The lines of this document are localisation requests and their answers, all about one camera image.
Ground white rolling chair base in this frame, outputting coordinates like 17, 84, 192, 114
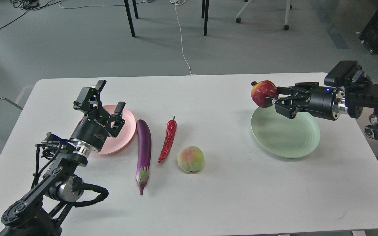
236, 0, 292, 31

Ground purple eggplant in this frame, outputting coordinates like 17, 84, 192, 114
136, 119, 152, 195

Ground black cables on floor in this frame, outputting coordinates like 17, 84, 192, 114
0, 0, 62, 40

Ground red pomegranate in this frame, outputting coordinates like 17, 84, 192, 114
250, 80, 279, 108

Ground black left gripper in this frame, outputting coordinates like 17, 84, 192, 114
70, 80, 126, 151

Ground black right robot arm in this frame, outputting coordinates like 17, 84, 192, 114
265, 60, 378, 140

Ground black table legs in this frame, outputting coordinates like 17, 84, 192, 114
201, 0, 209, 36
124, 0, 138, 38

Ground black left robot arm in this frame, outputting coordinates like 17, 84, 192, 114
0, 80, 125, 236

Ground black table legs right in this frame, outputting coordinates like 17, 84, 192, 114
201, 0, 209, 36

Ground peach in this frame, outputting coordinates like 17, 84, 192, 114
177, 146, 204, 173

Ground white cable on floor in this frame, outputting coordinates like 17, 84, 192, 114
171, 0, 197, 76

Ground green plate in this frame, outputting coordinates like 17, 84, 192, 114
251, 107, 321, 159

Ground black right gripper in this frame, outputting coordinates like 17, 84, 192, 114
266, 82, 346, 120

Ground pink plate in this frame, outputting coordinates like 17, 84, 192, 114
93, 108, 136, 155

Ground black table legs left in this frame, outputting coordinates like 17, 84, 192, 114
124, 0, 138, 38

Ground red chili pepper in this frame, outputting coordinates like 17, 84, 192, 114
157, 116, 177, 163

